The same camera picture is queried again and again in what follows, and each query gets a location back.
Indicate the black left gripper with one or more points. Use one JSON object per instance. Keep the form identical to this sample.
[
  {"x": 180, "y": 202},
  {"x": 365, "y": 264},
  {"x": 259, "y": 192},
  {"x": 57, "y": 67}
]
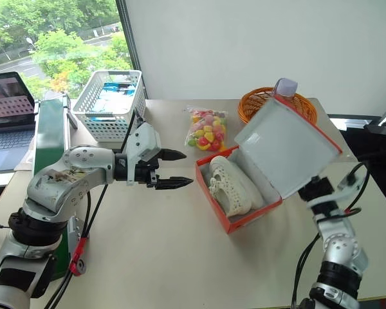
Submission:
[{"x": 146, "y": 174}]

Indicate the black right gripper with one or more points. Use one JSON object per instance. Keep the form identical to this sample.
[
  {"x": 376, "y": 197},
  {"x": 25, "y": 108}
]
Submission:
[{"x": 318, "y": 188}]

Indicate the red cardboard box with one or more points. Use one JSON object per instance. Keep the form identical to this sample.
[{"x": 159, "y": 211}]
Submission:
[{"x": 276, "y": 151}]

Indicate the white mesh shoe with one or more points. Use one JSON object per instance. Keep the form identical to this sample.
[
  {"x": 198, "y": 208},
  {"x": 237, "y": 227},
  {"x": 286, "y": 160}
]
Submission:
[
  {"x": 233, "y": 169},
  {"x": 236, "y": 204}
]

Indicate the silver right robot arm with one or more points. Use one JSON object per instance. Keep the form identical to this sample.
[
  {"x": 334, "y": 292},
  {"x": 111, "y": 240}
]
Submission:
[{"x": 341, "y": 251}]

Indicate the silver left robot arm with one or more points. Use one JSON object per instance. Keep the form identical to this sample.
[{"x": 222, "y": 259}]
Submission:
[{"x": 64, "y": 183}]

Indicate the green conveyor belt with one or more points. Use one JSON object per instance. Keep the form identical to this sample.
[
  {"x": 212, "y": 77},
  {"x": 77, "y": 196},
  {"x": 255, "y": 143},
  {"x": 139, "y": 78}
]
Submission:
[{"x": 49, "y": 135}]

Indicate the clear bag of colourful candy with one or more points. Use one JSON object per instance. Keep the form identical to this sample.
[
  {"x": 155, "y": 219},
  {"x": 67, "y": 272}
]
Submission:
[{"x": 209, "y": 132}]

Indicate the white perforated plastic basket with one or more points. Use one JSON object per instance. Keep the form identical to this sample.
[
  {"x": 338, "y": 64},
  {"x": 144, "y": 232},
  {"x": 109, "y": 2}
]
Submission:
[{"x": 115, "y": 128}]

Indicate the blue plastic packet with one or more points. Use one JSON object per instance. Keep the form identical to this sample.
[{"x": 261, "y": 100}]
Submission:
[{"x": 117, "y": 95}]

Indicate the clear bottle with lilac cap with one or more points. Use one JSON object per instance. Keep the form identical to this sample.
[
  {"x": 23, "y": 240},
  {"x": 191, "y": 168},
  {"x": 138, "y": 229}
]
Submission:
[{"x": 288, "y": 86}]

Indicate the dark blue laptop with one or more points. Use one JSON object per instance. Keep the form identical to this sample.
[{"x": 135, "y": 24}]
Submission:
[{"x": 4, "y": 141}]

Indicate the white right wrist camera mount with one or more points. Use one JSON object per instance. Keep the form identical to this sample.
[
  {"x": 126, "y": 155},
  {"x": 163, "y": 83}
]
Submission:
[{"x": 325, "y": 201}]

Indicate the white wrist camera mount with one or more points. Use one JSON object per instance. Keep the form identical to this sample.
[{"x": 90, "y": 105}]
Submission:
[
  {"x": 144, "y": 141},
  {"x": 325, "y": 201}
]

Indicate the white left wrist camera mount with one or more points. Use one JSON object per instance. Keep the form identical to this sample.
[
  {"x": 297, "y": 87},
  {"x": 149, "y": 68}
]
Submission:
[{"x": 144, "y": 141}]

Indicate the dark grey window post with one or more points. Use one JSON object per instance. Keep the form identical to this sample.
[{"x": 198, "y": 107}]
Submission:
[{"x": 128, "y": 35}]

